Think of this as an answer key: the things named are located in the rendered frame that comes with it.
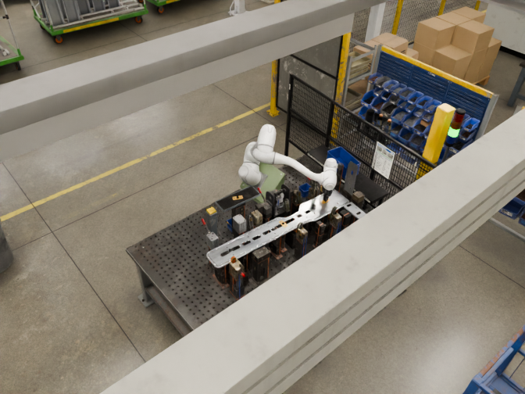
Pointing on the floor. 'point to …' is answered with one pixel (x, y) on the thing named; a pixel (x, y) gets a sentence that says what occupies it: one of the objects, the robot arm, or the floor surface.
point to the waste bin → (5, 252)
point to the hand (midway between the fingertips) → (326, 197)
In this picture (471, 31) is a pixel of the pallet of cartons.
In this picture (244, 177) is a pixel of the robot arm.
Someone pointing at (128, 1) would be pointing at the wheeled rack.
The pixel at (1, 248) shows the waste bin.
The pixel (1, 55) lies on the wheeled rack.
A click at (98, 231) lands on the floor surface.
